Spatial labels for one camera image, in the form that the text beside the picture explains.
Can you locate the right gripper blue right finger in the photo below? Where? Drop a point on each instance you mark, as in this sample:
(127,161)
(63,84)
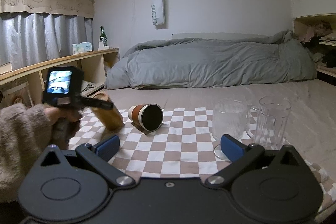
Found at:
(242,158)

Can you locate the white and rust ceramic cup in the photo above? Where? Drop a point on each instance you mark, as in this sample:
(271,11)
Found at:
(146,116)

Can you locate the brown wooden cup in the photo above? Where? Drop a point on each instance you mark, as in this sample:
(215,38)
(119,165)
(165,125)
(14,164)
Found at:
(111,119)

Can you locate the person's left hand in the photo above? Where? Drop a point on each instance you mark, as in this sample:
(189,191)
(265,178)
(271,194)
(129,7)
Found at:
(73,116)

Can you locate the white hanging tote bag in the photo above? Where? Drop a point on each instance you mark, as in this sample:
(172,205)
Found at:
(158,12)

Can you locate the grey curtain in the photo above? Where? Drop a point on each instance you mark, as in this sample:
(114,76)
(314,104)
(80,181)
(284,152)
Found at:
(30,38)

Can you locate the light wooden shelf unit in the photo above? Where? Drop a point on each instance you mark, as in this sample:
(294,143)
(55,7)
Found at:
(27,85)

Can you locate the tissue pack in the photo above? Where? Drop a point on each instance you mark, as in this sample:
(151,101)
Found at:
(83,47)

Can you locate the grey duvet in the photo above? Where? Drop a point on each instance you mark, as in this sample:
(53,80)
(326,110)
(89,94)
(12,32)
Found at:
(199,62)

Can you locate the clear faceted glass cup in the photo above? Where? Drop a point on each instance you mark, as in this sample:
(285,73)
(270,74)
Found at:
(272,117)

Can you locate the brown white checkered cloth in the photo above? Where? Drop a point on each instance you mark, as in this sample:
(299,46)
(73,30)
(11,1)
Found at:
(182,147)

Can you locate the green glass bottle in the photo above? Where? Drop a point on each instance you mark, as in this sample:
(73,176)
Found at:
(103,37)

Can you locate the wooden side shelf with clothes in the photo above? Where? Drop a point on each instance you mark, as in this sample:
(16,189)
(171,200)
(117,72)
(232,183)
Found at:
(317,35)

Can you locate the ribbed clear glass mug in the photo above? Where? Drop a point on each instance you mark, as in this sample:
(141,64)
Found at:
(232,117)

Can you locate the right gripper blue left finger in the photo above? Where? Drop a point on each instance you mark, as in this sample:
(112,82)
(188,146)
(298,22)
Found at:
(96,157)

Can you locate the beige fuzzy left sleeve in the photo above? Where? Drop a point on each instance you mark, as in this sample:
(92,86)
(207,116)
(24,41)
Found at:
(25,133)

